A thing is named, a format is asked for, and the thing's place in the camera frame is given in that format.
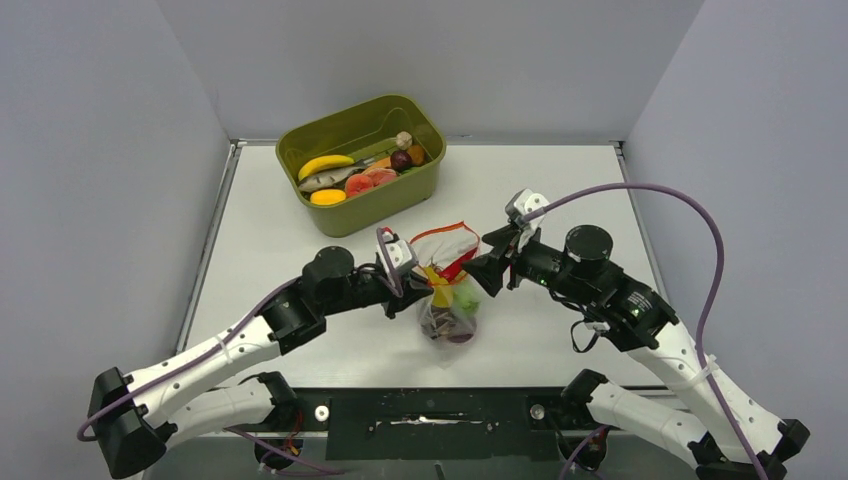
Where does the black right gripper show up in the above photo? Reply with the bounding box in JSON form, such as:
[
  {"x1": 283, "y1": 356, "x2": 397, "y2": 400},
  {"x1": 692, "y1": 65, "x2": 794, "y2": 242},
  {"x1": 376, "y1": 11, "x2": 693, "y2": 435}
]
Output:
[{"x1": 461, "y1": 222, "x2": 595, "y2": 305}]

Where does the green yellow mango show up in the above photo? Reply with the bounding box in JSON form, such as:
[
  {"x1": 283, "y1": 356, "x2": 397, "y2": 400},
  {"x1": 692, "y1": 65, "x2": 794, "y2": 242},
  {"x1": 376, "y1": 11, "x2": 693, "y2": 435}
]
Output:
[{"x1": 424, "y1": 266, "x2": 454, "y2": 309}]

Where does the green cabbage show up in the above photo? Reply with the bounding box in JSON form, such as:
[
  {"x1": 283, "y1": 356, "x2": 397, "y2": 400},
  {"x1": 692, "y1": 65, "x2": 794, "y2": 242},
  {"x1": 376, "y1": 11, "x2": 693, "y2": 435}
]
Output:
[{"x1": 452, "y1": 282, "x2": 481, "y2": 317}]

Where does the clear zip top bag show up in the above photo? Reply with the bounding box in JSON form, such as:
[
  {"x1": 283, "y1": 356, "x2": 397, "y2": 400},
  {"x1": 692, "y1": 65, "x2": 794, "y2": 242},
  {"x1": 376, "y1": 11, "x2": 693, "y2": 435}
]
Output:
[{"x1": 410, "y1": 222, "x2": 482, "y2": 348}]

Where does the purple red onion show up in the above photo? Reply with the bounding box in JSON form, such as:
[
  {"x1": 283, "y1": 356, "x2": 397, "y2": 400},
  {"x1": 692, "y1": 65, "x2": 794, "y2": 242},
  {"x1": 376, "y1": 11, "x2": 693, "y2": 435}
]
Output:
[{"x1": 444, "y1": 322, "x2": 477, "y2": 344}]

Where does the red chili pepper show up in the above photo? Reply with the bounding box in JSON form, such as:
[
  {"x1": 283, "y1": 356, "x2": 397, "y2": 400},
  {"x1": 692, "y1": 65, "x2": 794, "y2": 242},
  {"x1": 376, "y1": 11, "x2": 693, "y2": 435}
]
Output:
[{"x1": 437, "y1": 252, "x2": 475, "y2": 283}]

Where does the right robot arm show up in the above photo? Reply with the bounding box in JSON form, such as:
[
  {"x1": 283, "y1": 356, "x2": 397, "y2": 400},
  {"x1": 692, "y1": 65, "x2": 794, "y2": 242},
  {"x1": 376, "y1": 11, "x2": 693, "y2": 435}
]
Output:
[{"x1": 463, "y1": 225, "x2": 810, "y2": 479}]

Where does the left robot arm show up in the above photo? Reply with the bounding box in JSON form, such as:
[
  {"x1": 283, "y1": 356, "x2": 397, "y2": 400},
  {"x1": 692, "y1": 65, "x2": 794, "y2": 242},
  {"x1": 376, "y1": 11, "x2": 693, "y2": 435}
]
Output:
[{"x1": 77, "y1": 241, "x2": 433, "y2": 479}]

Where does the pink peach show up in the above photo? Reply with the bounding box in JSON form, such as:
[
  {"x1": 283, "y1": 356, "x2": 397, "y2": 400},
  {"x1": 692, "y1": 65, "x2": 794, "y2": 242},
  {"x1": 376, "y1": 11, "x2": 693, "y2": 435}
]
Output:
[{"x1": 364, "y1": 168, "x2": 399, "y2": 187}]

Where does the orange peach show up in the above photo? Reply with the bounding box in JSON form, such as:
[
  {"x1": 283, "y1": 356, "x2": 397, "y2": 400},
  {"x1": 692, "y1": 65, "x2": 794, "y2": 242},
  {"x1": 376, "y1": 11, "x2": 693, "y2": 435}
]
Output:
[{"x1": 344, "y1": 174, "x2": 375, "y2": 198}]

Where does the orange carrot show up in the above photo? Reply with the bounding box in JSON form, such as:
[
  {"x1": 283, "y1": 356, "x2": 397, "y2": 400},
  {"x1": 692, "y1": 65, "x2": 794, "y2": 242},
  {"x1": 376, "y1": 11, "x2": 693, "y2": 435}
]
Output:
[{"x1": 366, "y1": 156, "x2": 392, "y2": 171}]

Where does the dark plum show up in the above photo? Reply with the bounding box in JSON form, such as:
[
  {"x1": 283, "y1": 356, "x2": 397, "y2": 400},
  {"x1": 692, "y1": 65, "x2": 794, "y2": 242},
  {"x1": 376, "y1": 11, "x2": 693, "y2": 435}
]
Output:
[{"x1": 390, "y1": 150, "x2": 414, "y2": 173}]

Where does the small orange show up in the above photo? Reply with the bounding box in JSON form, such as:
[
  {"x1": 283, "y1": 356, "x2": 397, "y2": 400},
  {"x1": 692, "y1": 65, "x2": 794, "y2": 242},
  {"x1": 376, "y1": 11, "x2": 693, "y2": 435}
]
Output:
[{"x1": 406, "y1": 145, "x2": 427, "y2": 167}]

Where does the grey toy fish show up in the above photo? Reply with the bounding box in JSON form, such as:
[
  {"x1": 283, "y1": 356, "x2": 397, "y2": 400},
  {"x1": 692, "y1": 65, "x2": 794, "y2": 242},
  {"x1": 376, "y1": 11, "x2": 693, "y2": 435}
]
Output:
[{"x1": 297, "y1": 165, "x2": 365, "y2": 193}]

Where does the white garlic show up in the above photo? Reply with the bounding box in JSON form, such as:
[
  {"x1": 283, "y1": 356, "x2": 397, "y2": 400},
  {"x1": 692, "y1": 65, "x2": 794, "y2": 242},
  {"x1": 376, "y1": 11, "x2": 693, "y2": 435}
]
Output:
[{"x1": 395, "y1": 131, "x2": 414, "y2": 150}]

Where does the yellow banana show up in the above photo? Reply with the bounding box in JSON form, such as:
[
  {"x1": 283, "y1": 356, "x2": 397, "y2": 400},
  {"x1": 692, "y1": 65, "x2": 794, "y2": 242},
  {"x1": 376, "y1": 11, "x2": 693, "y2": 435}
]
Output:
[{"x1": 298, "y1": 155, "x2": 355, "y2": 181}]

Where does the green plastic bin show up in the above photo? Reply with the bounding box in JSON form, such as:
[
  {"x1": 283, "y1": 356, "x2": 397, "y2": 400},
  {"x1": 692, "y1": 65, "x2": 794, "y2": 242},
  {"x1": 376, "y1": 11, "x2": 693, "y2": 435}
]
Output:
[{"x1": 276, "y1": 94, "x2": 447, "y2": 238}]

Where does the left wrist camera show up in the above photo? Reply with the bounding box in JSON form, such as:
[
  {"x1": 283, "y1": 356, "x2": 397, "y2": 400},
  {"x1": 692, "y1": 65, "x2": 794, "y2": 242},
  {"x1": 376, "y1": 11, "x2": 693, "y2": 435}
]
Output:
[{"x1": 376, "y1": 227, "x2": 418, "y2": 280}]

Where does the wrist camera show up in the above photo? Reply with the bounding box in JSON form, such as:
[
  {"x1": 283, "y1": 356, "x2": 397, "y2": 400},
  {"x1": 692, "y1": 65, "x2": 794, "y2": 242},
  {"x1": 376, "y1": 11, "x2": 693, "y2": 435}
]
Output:
[
  {"x1": 505, "y1": 189, "x2": 550, "y2": 232},
  {"x1": 376, "y1": 227, "x2": 418, "y2": 280}
]

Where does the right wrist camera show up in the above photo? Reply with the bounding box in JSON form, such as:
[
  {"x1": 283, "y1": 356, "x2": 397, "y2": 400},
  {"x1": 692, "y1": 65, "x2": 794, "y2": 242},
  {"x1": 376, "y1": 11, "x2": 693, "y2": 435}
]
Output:
[{"x1": 505, "y1": 189, "x2": 550, "y2": 232}]

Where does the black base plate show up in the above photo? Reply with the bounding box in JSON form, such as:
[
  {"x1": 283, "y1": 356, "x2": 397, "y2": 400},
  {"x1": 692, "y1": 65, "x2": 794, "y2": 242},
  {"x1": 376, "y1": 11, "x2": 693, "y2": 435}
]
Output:
[{"x1": 257, "y1": 387, "x2": 598, "y2": 461}]

